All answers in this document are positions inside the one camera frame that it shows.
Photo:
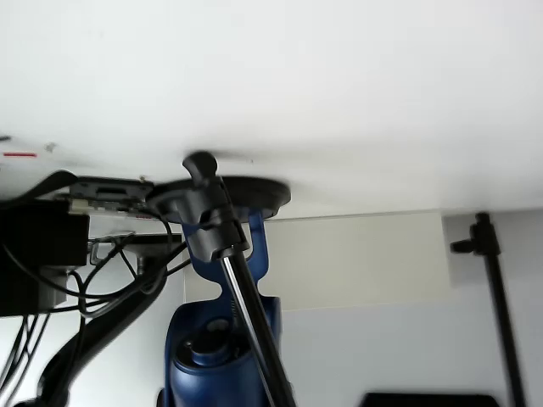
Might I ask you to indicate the small circuit board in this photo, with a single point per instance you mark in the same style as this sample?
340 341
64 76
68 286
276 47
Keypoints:
106 207

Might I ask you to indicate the black monitor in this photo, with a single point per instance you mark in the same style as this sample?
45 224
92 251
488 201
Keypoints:
34 254

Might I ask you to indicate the dark rectangular panel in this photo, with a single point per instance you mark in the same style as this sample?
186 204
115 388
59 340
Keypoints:
424 400

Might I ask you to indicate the small red pin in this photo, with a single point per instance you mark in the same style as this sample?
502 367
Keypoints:
19 154

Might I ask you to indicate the black bracket plate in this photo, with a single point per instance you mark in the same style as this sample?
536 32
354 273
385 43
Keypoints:
106 188

